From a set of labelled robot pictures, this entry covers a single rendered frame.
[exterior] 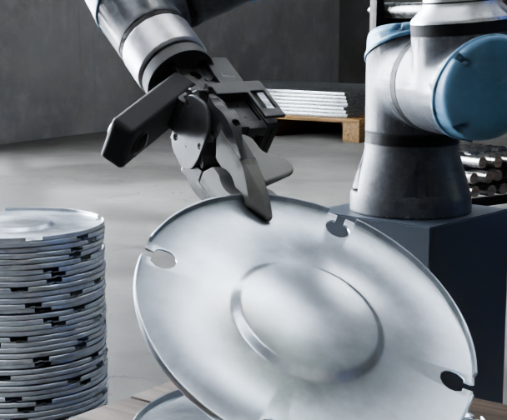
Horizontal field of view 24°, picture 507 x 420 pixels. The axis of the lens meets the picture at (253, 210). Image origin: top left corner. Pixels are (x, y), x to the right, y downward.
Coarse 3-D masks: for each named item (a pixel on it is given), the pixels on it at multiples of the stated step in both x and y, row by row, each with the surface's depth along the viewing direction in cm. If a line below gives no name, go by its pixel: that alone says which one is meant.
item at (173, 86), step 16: (176, 80) 114; (144, 96) 111; (160, 96) 112; (176, 96) 112; (128, 112) 108; (144, 112) 109; (160, 112) 110; (112, 128) 107; (128, 128) 107; (144, 128) 108; (160, 128) 113; (112, 144) 108; (128, 144) 107; (144, 144) 109; (112, 160) 109; (128, 160) 110
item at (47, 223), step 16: (16, 208) 211; (32, 208) 212; (48, 208) 211; (64, 208) 210; (0, 224) 195; (16, 224) 195; (32, 224) 195; (48, 224) 196; (64, 224) 198; (80, 224) 198; (96, 224) 198; (0, 240) 183; (16, 240) 184
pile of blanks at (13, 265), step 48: (48, 240) 186; (96, 240) 194; (0, 288) 184; (48, 288) 186; (96, 288) 195; (0, 336) 186; (48, 336) 188; (96, 336) 195; (0, 384) 187; (48, 384) 189; (96, 384) 199
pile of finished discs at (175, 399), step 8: (168, 392) 106; (176, 392) 107; (160, 400) 105; (168, 400) 106; (176, 400) 106; (184, 400) 106; (144, 408) 102; (152, 408) 104; (160, 408) 104; (168, 408) 104; (176, 408) 104; (184, 408) 104; (192, 408) 104; (136, 416) 100; (144, 416) 102; (152, 416) 102; (160, 416) 102; (168, 416) 102; (176, 416) 102; (184, 416) 102; (192, 416) 102; (200, 416) 102; (472, 416) 102
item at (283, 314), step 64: (192, 256) 99; (256, 256) 102; (320, 256) 104; (384, 256) 107; (192, 320) 94; (256, 320) 95; (320, 320) 98; (384, 320) 101; (448, 320) 103; (192, 384) 89; (256, 384) 91; (320, 384) 93; (384, 384) 95
